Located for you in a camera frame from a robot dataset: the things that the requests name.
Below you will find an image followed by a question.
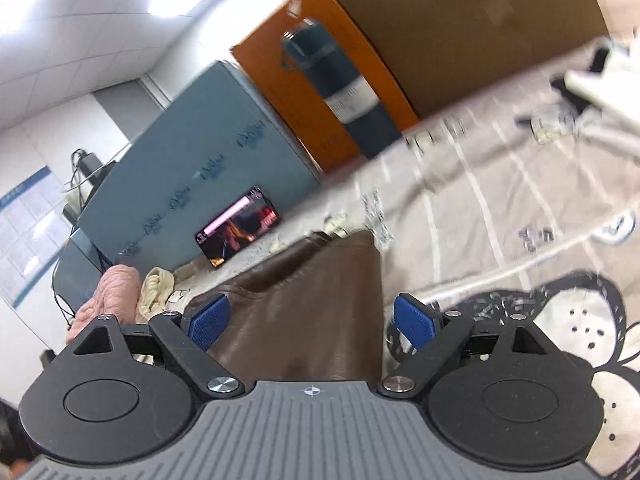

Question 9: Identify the brown leather jacket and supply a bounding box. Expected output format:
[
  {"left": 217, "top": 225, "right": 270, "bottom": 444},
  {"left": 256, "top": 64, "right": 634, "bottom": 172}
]
[{"left": 187, "top": 231, "right": 384, "bottom": 386}]

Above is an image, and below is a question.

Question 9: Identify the cream knitted garment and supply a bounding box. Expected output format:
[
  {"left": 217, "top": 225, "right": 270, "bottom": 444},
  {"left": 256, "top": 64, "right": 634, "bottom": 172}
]
[{"left": 136, "top": 268, "right": 175, "bottom": 324}]

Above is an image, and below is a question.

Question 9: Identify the pink fluffy garment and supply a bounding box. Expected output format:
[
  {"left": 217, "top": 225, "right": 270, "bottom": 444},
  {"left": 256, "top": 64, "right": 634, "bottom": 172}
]
[{"left": 66, "top": 264, "right": 141, "bottom": 344}]

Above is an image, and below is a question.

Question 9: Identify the phone with lit screen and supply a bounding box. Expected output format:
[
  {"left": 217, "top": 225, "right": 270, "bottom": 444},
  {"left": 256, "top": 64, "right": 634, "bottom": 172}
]
[{"left": 194, "top": 188, "right": 281, "bottom": 269}]

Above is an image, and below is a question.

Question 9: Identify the blue foam board panel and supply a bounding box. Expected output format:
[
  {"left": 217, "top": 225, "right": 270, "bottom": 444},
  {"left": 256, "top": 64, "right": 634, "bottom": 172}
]
[{"left": 52, "top": 58, "right": 322, "bottom": 311}]

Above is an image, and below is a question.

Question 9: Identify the dark blue rolled mat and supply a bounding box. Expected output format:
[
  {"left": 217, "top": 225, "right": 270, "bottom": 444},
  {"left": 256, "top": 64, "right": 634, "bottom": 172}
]
[{"left": 282, "top": 20, "right": 401, "bottom": 159}]

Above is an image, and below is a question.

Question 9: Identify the orange board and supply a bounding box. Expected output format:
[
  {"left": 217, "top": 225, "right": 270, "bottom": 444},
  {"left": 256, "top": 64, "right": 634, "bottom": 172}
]
[{"left": 232, "top": 0, "right": 419, "bottom": 172}]

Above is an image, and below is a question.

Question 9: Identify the brown cardboard sheet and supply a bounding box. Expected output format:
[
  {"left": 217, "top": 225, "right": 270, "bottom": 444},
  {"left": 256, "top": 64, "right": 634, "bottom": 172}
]
[{"left": 337, "top": 0, "right": 608, "bottom": 118}]

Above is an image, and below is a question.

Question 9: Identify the white garment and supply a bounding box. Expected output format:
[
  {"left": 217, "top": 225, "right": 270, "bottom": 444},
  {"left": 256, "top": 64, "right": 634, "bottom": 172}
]
[{"left": 564, "top": 37, "right": 639, "bottom": 131}]

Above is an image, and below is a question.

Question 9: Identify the wall notice board poster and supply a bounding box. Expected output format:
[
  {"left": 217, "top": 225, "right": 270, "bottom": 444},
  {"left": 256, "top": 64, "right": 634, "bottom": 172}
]
[{"left": 1, "top": 166, "right": 72, "bottom": 308}]

